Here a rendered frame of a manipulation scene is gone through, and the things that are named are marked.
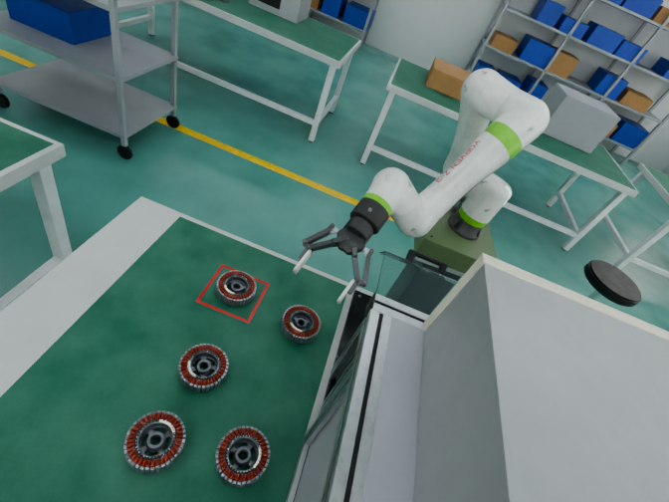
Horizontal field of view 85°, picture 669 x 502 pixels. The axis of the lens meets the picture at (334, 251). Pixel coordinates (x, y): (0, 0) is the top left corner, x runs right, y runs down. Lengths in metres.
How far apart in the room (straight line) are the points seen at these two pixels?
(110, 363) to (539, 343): 0.87
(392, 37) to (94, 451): 7.06
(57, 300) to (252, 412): 0.55
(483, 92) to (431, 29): 6.07
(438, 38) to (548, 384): 6.98
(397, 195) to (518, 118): 0.41
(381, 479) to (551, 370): 0.27
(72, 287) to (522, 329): 1.02
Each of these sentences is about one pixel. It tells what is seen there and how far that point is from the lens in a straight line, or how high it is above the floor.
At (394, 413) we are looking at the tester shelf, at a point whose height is 1.11.
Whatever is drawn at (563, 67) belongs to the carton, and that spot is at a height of 0.90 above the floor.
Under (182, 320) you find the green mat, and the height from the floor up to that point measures 0.75.
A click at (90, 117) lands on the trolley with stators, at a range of 2.95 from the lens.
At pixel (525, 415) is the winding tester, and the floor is 1.32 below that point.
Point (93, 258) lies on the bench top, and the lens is 1.21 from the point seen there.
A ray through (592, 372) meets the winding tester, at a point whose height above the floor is 1.32.
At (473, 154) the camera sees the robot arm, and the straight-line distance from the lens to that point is 1.15.
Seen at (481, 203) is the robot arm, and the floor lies 1.00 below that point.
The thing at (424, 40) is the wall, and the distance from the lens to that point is 7.33.
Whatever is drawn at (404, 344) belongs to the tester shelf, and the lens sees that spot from 0.71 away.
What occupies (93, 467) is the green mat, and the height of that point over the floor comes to 0.75.
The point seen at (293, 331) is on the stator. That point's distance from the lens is 1.04.
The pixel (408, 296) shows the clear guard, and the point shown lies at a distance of 0.86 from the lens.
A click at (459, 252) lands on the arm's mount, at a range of 1.51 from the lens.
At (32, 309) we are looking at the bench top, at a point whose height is 0.75.
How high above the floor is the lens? 1.64
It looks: 42 degrees down
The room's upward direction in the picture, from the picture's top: 24 degrees clockwise
